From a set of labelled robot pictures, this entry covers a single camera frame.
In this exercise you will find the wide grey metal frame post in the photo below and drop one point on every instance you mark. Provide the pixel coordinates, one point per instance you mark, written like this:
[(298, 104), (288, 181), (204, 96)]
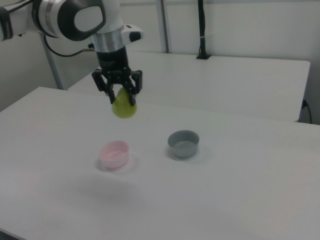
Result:
[(165, 25)]

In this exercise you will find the slim grey metal frame post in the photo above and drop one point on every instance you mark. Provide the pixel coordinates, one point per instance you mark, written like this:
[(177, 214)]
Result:
[(53, 65)]

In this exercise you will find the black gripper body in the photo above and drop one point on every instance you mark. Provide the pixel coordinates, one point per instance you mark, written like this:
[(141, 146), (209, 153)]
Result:
[(113, 61)]

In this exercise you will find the pink plastic bowl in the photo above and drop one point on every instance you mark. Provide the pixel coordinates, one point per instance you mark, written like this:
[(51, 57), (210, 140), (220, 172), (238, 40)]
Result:
[(114, 154)]

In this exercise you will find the green pear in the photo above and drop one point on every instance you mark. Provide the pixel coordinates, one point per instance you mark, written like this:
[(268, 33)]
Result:
[(123, 108)]

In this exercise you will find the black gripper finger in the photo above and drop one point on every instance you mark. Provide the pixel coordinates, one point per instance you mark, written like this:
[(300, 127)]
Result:
[(136, 82), (105, 85)]

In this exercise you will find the black pole stand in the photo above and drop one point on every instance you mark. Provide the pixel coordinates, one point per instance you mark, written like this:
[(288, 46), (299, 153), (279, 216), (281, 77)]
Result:
[(202, 30)]

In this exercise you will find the grey plastic bowl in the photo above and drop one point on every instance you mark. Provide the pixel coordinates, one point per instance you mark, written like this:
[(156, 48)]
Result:
[(183, 144)]

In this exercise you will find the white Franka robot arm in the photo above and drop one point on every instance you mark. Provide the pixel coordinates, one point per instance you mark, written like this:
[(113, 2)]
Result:
[(62, 20)]

